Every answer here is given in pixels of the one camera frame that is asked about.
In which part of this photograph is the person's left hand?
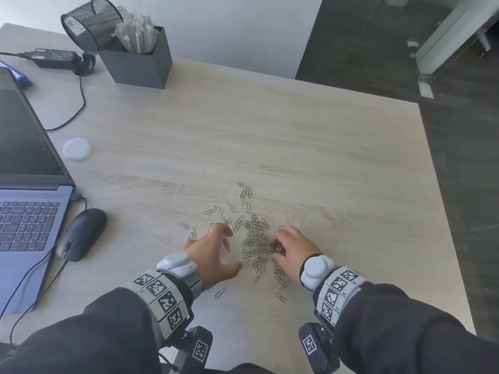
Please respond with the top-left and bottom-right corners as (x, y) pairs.
(183, 223), (243, 291)

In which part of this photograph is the black mesh pen holder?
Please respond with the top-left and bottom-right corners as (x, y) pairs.
(61, 0), (124, 56)

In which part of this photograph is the grey laptop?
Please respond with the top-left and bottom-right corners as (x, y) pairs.
(0, 66), (76, 314)

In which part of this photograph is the black power adapter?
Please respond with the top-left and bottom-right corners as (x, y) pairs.
(24, 48), (96, 77)

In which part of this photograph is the person's right hand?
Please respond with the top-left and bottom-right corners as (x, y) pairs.
(270, 226), (325, 287)

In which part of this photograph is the blue folder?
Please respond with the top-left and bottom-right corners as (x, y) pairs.
(0, 61), (32, 88)

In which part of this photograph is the bundle of white sticks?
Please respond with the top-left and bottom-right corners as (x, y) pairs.
(114, 8), (159, 55)

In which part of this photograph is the white round lid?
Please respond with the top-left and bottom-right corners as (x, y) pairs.
(63, 138), (93, 161)

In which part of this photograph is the clear plastic container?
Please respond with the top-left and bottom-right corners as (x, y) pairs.
(218, 234), (236, 266)

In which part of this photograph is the black mouse cable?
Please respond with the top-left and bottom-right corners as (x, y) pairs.
(0, 249), (55, 320)

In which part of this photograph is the black adapter cable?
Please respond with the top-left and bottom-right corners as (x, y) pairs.
(44, 74), (86, 132)

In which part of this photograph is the white wrist tracker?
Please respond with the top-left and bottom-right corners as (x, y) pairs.
(157, 252), (199, 278)
(299, 255), (338, 292)

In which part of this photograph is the pile of silver paper clips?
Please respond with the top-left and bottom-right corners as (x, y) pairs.
(178, 183), (291, 304)

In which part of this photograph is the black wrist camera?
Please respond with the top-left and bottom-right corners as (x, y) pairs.
(172, 326), (214, 374)
(298, 322), (340, 374)

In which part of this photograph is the dark grey box holder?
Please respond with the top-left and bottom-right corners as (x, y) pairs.
(98, 25), (173, 90)

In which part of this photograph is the marker-tag wristband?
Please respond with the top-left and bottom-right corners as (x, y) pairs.
(314, 266), (369, 328)
(121, 270), (195, 340)

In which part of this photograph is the black computer mouse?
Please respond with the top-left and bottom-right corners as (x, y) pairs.
(56, 208), (108, 263)

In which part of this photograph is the person's left forearm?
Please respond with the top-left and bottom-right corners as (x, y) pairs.
(0, 286), (164, 374)

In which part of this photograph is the person's right forearm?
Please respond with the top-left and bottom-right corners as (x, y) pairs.
(331, 283), (499, 374)

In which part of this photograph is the white table frame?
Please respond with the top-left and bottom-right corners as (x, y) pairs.
(407, 0), (499, 98)

